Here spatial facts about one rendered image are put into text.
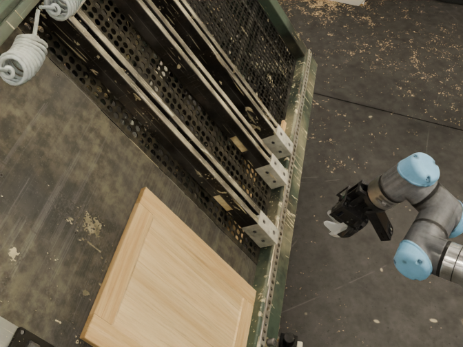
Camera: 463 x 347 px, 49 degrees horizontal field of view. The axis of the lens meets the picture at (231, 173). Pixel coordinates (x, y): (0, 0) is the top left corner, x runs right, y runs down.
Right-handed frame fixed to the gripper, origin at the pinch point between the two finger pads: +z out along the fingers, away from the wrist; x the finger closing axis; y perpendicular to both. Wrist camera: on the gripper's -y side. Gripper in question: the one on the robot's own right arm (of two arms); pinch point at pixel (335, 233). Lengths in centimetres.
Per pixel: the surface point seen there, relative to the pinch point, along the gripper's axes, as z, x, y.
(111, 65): 5, -8, 73
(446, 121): 96, -219, -100
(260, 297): 44.9, 3.6, -3.6
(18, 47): -19, 22, 81
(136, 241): 21, 23, 42
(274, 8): 42, -126, 44
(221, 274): 37.6, 8.2, 13.3
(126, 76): 7, -10, 68
